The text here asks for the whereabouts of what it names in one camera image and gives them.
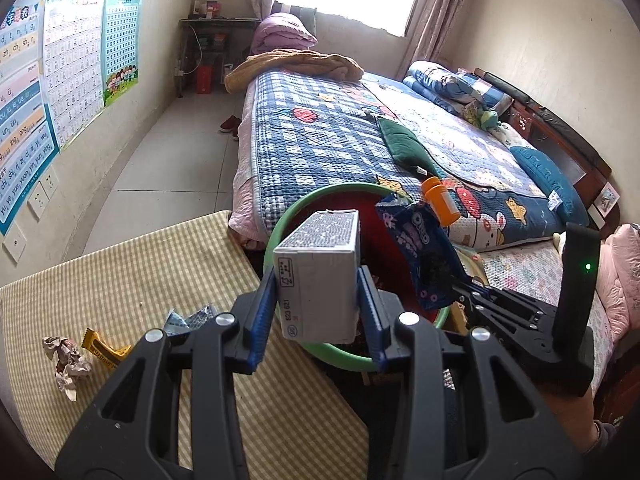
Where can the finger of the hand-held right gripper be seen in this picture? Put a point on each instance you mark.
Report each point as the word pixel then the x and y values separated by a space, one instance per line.
pixel 475 315
pixel 480 292

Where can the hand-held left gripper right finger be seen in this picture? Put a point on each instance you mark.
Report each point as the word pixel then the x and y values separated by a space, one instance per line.
pixel 372 315

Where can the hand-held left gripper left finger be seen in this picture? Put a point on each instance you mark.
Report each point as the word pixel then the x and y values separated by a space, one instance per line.
pixel 262 310

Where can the white drink carton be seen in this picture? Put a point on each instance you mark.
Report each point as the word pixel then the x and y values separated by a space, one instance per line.
pixel 320 270

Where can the green plastic basin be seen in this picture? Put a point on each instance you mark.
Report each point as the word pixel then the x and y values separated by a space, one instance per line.
pixel 370 240

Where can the blue cookie wrapper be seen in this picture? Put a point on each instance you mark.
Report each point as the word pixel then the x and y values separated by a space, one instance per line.
pixel 415 240

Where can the person's right hand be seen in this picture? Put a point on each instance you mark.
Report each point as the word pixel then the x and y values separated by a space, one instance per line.
pixel 570 417

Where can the silver blue wrapper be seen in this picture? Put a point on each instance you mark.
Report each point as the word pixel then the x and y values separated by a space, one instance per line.
pixel 192 320

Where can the orange plastic bottle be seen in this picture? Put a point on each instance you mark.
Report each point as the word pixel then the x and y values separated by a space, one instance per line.
pixel 442 202

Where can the blue pillow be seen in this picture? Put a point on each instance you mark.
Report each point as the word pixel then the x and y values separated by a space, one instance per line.
pixel 550 180

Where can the yellow brown bar wrapper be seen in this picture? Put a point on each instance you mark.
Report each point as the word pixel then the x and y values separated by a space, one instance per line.
pixel 102 350

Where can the dark green cushion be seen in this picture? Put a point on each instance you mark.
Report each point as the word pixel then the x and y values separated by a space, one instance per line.
pixel 405 142

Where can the wooden bed headboard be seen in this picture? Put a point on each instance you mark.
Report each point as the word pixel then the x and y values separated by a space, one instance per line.
pixel 565 135

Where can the green plush toy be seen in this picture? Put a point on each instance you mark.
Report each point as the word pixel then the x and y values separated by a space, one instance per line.
pixel 482 116

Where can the bed with patchwork quilt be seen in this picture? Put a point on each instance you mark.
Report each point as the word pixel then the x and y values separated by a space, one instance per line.
pixel 320 140

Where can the dark red shoe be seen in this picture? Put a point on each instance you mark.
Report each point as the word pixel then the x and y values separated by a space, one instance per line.
pixel 230 126

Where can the crumpled paper ball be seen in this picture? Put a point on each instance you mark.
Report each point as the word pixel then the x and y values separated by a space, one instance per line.
pixel 67 365

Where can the blue folded quilt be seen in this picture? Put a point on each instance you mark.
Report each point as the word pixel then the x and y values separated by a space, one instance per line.
pixel 440 82

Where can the red box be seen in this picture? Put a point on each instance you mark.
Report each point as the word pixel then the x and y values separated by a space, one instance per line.
pixel 204 80

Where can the tan blanket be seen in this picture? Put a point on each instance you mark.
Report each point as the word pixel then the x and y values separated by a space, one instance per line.
pixel 295 67

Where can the stack of books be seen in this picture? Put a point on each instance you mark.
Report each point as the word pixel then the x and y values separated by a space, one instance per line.
pixel 214 41

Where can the pink folded quilt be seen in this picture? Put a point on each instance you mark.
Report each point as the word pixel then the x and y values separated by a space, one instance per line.
pixel 282 35

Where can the dark metal desk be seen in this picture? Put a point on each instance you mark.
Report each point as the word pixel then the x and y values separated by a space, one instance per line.
pixel 220 20

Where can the small boxes on desk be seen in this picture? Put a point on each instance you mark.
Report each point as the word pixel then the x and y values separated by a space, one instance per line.
pixel 207 7

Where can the white wall socket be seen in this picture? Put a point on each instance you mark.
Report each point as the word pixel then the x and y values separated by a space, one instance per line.
pixel 50 181
pixel 37 201

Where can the white round-hole wall plate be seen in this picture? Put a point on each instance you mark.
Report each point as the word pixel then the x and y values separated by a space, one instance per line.
pixel 15 242

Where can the green bordered wall poster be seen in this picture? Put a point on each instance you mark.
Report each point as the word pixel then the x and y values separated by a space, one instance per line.
pixel 122 45

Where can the blue striped wall poster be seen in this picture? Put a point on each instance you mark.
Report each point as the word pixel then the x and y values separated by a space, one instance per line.
pixel 22 120

